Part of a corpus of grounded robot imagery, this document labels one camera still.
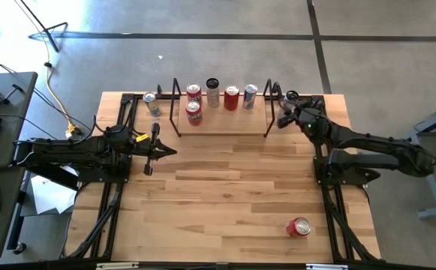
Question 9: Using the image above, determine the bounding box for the white Celsius can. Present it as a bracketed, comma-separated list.
[205, 77, 221, 110]
[281, 89, 300, 114]

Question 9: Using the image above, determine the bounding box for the silver blue Red Bull can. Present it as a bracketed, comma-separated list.
[143, 91, 162, 118]

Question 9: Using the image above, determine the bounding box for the light blue Red Bull can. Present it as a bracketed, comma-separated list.
[242, 83, 259, 110]

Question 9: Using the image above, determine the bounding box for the black caster wheel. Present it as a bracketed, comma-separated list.
[12, 241, 28, 257]

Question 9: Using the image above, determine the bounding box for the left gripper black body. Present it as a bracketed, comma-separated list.
[128, 131, 154, 161]

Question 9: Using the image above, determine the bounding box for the white paper sheet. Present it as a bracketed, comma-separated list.
[29, 172, 79, 216]

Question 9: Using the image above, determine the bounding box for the workbench with blue metal legs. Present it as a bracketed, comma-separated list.
[389, 97, 436, 221]

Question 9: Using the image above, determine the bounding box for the silver metal plate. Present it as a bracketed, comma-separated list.
[95, 262, 140, 270]
[305, 263, 349, 270]

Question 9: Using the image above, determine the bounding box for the black aluminium table frame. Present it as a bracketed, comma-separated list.
[62, 92, 383, 263]

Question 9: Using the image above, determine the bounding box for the yellow cable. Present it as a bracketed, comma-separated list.
[43, 35, 82, 140]

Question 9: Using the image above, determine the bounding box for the red Coca-Cola can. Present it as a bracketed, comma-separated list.
[224, 84, 241, 112]
[285, 217, 312, 239]

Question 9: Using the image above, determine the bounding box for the grey desk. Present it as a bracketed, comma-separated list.
[0, 70, 39, 263]

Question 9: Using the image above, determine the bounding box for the black floor stand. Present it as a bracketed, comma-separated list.
[17, 0, 69, 53]

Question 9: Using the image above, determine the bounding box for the black support beam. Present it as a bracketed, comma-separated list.
[26, 160, 80, 191]

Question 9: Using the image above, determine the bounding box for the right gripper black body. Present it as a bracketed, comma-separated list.
[296, 108, 329, 138]

